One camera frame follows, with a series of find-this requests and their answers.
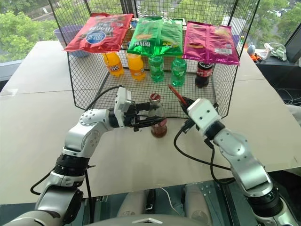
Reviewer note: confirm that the purple plastic bucket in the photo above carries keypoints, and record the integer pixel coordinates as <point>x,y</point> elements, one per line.
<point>63,35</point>

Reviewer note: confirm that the green chips bag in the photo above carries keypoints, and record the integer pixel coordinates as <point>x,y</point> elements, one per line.
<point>145,35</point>
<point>172,35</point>

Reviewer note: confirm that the green soda bottle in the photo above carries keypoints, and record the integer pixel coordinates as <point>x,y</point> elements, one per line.
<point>178,73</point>
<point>156,69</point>

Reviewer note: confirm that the dark cola bottle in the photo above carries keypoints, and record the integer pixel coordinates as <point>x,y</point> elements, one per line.
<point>155,110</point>
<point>203,75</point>

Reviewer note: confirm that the white cloth bundle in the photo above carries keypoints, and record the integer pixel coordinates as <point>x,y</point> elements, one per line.
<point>277,50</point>

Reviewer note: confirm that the red bottle cap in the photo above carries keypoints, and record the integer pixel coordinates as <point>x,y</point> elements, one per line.
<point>155,96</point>

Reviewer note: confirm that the grey robot torso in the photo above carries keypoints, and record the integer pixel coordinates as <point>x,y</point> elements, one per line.
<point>150,221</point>

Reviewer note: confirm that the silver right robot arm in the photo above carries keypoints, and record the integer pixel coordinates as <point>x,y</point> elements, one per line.
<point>242,155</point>

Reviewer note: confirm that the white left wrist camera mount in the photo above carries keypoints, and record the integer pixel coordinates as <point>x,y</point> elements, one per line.
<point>122,101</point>

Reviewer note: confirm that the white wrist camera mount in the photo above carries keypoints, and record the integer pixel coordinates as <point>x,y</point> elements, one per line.
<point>202,113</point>
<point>122,101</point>

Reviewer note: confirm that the orange soda bottle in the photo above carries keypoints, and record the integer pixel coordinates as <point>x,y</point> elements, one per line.
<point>136,68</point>
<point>114,67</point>

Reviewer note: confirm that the blue plush toy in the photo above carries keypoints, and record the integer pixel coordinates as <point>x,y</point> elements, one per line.
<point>251,49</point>

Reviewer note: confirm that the yellow object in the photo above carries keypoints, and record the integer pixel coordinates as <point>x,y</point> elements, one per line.
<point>242,40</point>

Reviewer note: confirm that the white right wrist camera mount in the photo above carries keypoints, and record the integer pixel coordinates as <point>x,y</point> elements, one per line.
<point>202,113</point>

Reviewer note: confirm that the magenta chips bag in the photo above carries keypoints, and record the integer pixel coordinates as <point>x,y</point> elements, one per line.
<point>207,42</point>

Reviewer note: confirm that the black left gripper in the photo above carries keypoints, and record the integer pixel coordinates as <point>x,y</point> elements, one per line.
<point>131,116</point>

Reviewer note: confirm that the orange toy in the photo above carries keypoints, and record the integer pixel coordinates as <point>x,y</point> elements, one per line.
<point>256,58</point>

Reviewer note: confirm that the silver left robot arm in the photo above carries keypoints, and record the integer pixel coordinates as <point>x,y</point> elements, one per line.
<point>77,134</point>

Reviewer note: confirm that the blue package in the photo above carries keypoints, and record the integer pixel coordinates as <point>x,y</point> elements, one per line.
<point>133,23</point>

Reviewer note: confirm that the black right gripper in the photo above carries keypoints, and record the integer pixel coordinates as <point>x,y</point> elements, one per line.
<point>185,113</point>

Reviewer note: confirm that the red chips bag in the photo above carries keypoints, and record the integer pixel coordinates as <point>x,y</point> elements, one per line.
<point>101,33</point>

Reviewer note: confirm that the red bottle opener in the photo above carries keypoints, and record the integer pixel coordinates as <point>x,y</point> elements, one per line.
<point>175,92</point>

